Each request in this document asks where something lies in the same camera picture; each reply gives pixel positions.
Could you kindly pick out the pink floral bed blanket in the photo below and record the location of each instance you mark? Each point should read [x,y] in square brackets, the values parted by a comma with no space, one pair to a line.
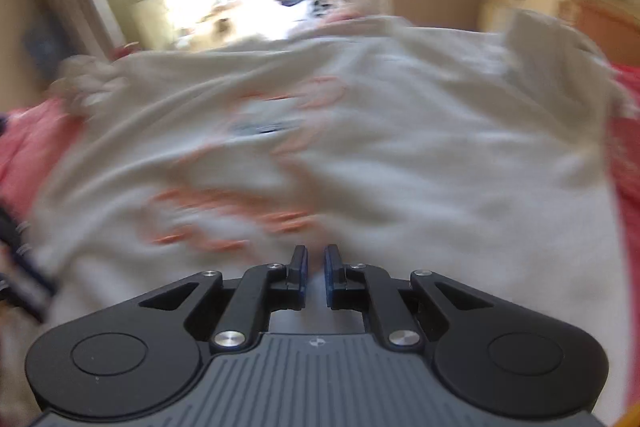
[37,137]

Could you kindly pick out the white sweatshirt orange bear outline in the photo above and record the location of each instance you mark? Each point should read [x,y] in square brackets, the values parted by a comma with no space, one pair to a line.
[478,156]

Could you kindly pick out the cream two-drawer nightstand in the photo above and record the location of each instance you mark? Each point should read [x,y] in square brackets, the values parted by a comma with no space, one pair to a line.
[612,25]

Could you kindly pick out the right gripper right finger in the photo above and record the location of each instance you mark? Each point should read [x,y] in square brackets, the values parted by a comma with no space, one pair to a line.
[371,291]

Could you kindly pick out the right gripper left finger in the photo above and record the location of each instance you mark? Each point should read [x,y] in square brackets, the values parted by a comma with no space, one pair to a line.
[251,299]

